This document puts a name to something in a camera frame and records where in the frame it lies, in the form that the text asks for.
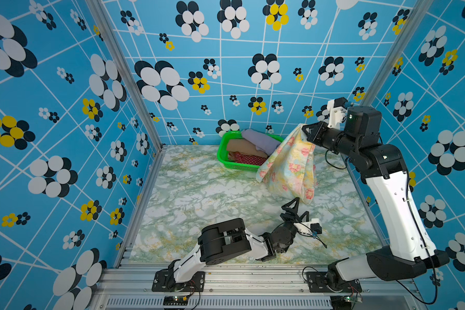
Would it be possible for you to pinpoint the aluminium corner post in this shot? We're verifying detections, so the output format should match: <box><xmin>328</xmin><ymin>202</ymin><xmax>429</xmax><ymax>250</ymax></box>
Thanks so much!
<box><xmin>86</xmin><ymin>0</ymin><xmax>164</xmax><ymax>151</ymax></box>
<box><xmin>359</xmin><ymin>0</ymin><xmax>434</xmax><ymax>107</ymax></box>

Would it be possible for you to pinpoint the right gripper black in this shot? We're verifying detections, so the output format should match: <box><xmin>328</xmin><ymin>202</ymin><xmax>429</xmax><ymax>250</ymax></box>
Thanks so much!
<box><xmin>302</xmin><ymin>122</ymin><xmax>358</xmax><ymax>161</ymax></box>

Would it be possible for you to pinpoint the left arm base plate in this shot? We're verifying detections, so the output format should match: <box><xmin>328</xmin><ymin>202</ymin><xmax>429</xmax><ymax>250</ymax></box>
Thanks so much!
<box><xmin>151</xmin><ymin>270</ymin><xmax>206</xmax><ymax>293</ymax></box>

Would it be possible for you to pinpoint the tan rolled skirt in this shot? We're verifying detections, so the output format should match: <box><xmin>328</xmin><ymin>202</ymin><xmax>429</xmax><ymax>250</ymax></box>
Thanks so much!
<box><xmin>226</xmin><ymin>139</ymin><xmax>269</xmax><ymax>158</ymax></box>

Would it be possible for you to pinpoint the right aluminium corner post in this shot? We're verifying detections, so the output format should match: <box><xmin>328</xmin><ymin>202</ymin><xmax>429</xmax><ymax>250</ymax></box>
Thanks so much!
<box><xmin>359</xmin><ymin>0</ymin><xmax>434</xmax><ymax>107</ymax></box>

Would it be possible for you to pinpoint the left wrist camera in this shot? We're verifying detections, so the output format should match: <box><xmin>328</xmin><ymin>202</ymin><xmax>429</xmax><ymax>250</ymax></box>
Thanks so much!
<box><xmin>294</xmin><ymin>218</ymin><xmax>323</xmax><ymax>238</ymax></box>

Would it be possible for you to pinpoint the left green circuit board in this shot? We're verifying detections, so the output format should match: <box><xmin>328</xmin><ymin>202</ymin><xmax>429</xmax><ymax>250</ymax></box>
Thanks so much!
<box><xmin>163</xmin><ymin>296</ymin><xmax>189</xmax><ymax>307</ymax></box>

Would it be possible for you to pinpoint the right green circuit board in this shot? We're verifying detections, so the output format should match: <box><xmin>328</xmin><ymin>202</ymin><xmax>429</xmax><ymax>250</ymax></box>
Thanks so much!
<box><xmin>331</xmin><ymin>296</ymin><xmax>362</xmax><ymax>310</ymax></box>

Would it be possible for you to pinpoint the red polka dot skirt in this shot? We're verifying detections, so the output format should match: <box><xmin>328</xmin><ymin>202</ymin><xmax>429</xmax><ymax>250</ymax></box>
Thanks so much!
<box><xmin>228</xmin><ymin>152</ymin><xmax>267</xmax><ymax>166</ymax></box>

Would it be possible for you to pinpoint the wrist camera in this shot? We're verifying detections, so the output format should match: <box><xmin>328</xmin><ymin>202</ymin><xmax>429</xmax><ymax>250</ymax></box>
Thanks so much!
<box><xmin>327</xmin><ymin>98</ymin><xmax>349</xmax><ymax>130</ymax></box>
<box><xmin>294</xmin><ymin>218</ymin><xmax>323</xmax><ymax>238</ymax></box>

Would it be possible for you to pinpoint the left aluminium corner post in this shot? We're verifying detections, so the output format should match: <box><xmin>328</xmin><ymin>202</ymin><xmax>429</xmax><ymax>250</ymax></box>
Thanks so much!
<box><xmin>86</xmin><ymin>0</ymin><xmax>164</xmax><ymax>151</ymax></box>

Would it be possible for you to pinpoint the aluminium front frame rail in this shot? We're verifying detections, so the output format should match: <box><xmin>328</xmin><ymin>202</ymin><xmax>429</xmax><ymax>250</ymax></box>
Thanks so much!
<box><xmin>90</xmin><ymin>264</ymin><xmax>426</xmax><ymax>309</ymax></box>

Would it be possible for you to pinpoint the floral pastel skirt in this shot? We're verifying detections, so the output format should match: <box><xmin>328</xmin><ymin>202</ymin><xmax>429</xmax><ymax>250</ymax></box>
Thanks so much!
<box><xmin>256</xmin><ymin>124</ymin><xmax>317</xmax><ymax>205</ymax></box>

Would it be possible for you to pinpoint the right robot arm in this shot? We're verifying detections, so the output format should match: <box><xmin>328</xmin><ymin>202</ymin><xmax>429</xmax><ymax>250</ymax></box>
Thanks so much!
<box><xmin>302</xmin><ymin>106</ymin><xmax>450</xmax><ymax>291</ymax></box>

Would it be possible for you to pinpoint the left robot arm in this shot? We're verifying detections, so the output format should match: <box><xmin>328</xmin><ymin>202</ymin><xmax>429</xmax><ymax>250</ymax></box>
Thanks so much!
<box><xmin>164</xmin><ymin>198</ymin><xmax>322</xmax><ymax>289</ymax></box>

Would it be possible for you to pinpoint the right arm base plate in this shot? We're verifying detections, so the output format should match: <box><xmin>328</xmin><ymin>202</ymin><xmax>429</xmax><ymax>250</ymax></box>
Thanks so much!
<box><xmin>304</xmin><ymin>271</ymin><xmax>362</xmax><ymax>294</ymax></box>

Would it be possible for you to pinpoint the green circuit board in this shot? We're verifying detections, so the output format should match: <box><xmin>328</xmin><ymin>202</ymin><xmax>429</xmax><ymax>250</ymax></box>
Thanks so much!
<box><xmin>331</xmin><ymin>296</ymin><xmax>362</xmax><ymax>310</ymax></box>
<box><xmin>163</xmin><ymin>296</ymin><xmax>189</xmax><ymax>307</ymax></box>

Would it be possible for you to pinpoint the lavender rolled skirt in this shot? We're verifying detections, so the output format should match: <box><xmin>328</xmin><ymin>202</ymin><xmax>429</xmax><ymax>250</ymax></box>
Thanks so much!
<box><xmin>242</xmin><ymin>129</ymin><xmax>281</xmax><ymax>156</ymax></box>

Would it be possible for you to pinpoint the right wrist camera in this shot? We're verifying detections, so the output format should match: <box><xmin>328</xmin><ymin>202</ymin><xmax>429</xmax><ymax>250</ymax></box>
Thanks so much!
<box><xmin>327</xmin><ymin>98</ymin><xmax>349</xmax><ymax>130</ymax></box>

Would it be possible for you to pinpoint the green plastic basket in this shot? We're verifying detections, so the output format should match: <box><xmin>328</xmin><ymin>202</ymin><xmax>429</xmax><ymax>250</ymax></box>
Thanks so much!
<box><xmin>217</xmin><ymin>131</ymin><xmax>261</xmax><ymax>172</ymax></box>

